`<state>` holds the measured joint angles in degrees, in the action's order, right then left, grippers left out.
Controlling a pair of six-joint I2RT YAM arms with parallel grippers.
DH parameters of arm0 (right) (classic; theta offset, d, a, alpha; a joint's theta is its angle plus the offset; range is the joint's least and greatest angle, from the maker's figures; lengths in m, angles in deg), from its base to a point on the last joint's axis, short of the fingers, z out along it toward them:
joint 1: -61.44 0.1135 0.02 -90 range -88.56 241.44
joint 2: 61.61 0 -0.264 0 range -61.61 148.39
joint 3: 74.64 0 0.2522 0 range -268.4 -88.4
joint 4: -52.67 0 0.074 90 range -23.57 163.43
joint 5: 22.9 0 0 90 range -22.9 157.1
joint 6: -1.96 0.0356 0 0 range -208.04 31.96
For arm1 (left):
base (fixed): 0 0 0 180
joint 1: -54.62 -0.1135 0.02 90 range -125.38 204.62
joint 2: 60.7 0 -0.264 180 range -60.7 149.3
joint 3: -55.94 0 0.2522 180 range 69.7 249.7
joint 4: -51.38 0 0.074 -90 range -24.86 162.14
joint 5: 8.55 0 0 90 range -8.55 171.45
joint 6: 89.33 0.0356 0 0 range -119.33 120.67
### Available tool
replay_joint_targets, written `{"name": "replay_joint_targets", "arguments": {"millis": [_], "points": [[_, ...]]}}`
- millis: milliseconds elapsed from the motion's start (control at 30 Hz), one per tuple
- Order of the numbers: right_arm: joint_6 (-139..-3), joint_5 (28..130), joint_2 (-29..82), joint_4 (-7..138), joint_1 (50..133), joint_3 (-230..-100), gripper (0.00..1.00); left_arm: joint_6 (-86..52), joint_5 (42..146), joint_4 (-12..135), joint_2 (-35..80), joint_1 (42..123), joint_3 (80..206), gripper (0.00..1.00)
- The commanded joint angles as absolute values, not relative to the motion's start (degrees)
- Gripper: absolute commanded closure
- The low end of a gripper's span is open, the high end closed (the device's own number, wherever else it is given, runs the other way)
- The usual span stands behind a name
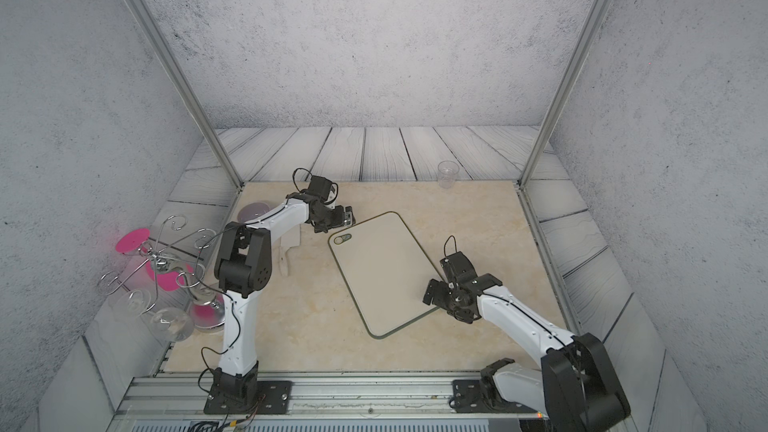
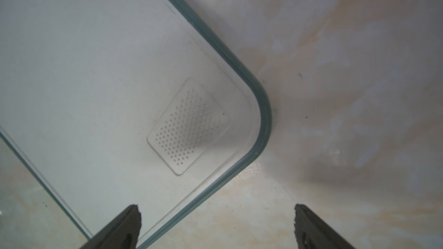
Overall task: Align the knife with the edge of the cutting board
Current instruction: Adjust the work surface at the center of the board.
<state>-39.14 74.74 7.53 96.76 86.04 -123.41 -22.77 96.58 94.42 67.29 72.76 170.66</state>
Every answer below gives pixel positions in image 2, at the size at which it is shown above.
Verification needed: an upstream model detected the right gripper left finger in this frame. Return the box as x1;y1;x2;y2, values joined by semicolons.
81;205;141;249

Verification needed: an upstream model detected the white green-edged cutting board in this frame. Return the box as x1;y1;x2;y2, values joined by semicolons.
1;0;272;249

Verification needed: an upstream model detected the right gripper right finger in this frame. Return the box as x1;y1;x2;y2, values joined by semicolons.
294;204;355;249

